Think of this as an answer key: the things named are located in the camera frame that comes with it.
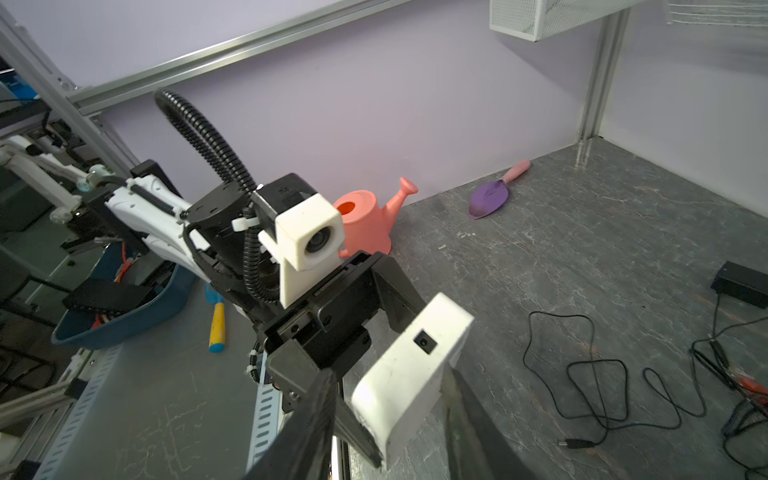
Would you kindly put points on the white wire shelf basket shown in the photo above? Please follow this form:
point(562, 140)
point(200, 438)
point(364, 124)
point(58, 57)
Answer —
point(730, 13)

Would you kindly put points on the black power adapter near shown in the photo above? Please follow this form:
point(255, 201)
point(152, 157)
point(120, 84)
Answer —
point(742, 283)

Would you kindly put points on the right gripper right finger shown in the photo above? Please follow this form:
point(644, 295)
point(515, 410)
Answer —
point(476, 449)

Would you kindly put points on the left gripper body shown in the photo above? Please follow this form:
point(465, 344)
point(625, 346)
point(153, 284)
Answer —
point(329, 320)

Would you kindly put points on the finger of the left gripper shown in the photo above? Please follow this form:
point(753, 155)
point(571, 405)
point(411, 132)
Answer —
point(398, 297)
point(294, 372)

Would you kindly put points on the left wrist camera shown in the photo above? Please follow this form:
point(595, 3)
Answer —
point(301, 230)

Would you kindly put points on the pink watering can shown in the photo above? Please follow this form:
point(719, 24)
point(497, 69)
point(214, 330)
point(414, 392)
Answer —
point(369, 219)

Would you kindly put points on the blue bin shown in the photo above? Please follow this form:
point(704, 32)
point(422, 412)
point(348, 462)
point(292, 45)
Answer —
point(124, 295)

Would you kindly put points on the white network switch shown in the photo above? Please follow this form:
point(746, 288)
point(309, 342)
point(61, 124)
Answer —
point(398, 392)

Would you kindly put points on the purple trowel pink handle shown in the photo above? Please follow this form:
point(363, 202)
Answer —
point(491, 196)

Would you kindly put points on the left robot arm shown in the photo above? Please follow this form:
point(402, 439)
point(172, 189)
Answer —
point(214, 238)

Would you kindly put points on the yellow blue handled tool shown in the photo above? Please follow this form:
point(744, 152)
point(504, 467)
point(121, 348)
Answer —
point(217, 336)

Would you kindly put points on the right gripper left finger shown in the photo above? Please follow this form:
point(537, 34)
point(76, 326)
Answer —
point(302, 450)

